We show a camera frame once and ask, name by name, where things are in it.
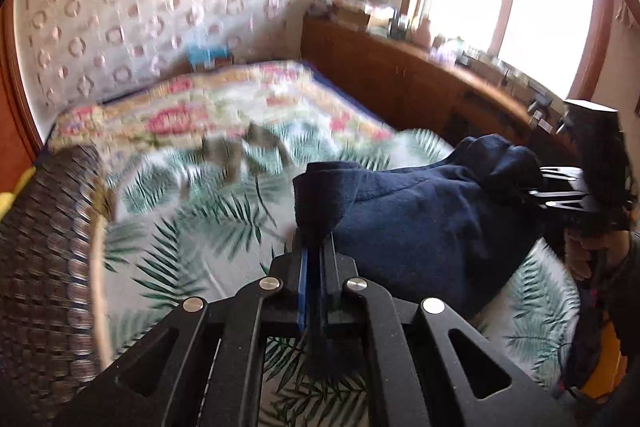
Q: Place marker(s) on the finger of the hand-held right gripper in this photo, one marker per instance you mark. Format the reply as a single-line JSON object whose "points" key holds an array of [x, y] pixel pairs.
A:
{"points": [[565, 204]]}

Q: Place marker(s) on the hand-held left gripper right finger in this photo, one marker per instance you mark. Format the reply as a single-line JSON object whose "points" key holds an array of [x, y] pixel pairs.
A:
{"points": [[380, 327]]}

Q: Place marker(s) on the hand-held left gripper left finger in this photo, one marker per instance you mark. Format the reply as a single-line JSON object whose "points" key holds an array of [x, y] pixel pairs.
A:
{"points": [[302, 297]]}

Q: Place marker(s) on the navy printed t-shirt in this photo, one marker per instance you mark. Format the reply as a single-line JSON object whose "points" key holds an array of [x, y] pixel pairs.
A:
{"points": [[410, 227]]}

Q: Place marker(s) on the person's right hand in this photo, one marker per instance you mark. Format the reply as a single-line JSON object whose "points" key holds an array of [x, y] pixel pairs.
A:
{"points": [[585, 254]]}

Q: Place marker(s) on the black clamp stands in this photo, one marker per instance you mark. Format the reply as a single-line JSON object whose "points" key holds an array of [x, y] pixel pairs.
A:
{"points": [[537, 117]]}

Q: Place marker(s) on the leaf print bedsheet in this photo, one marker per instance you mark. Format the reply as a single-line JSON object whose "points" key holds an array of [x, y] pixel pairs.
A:
{"points": [[175, 247]]}

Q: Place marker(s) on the wooden framed window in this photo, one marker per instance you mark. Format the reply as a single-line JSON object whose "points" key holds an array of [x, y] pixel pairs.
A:
{"points": [[540, 7]]}

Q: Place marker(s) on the long wooden cabinet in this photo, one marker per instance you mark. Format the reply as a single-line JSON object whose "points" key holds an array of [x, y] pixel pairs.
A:
{"points": [[400, 82]]}

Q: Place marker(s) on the floral blanket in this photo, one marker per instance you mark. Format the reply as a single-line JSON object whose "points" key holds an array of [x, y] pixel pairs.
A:
{"points": [[175, 122]]}

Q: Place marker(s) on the pink bottle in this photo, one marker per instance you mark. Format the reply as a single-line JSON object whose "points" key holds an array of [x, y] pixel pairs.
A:
{"points": [[424, 32]]}

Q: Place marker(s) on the cardboard box by bed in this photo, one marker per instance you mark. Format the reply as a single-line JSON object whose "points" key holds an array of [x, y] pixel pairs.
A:
{"points": [[215, 64]]}

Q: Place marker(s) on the yellow plush toy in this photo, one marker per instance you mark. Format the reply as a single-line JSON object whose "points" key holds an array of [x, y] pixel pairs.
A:
{"points": [[7, 202]]}

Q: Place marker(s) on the wooden louvered wardrobe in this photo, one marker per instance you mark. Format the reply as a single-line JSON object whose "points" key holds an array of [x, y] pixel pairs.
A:
{"points": [[10, 82]]}

